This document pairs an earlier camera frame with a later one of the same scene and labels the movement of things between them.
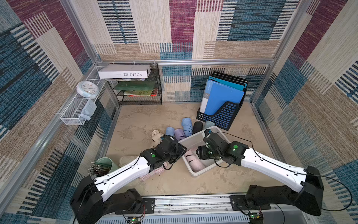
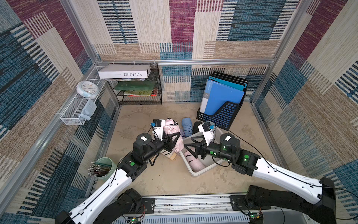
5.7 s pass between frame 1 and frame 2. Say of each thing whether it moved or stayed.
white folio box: stayed
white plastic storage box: stayed
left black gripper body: moved
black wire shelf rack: stayed
